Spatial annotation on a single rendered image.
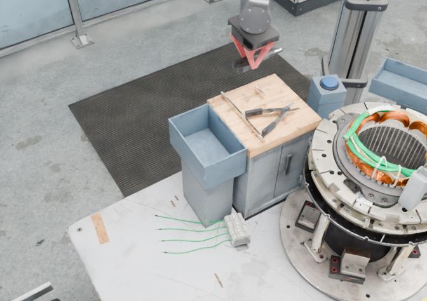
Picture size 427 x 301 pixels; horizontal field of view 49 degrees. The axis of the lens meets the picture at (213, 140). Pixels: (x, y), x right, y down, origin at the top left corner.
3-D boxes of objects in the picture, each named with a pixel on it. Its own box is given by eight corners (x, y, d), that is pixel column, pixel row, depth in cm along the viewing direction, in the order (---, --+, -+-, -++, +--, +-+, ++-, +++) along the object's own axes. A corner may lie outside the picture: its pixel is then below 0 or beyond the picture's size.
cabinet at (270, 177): (243, 222, 122) (250, 158, 103) (208, 173, 133) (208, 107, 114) (303, 192, 129) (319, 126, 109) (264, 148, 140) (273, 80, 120)
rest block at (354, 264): (340, 256, 111) (345, 246, 107) (364, 261, 110) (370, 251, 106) (339, 274, 108) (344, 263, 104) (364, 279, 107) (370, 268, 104)
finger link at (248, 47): (246, 79, 100) (249, 43, 93) (229, 61, 104) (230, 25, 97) (272, 68, 102) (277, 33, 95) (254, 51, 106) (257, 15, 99)
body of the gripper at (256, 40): (253, 52, 93) (256, 20, 87) (226, 26, 99) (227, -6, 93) (279, 42, 95) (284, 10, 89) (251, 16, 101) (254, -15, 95)
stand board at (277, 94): (249, 159, 103) (250, 152, 101) (206, 107, 114) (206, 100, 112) (321, 126, 110) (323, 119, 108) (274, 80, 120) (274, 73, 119)
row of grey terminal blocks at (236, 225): (251, 247, 117) (253, 239, 114) (234, 253, 116) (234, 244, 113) (239, 215, 124) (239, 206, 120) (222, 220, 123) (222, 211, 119)
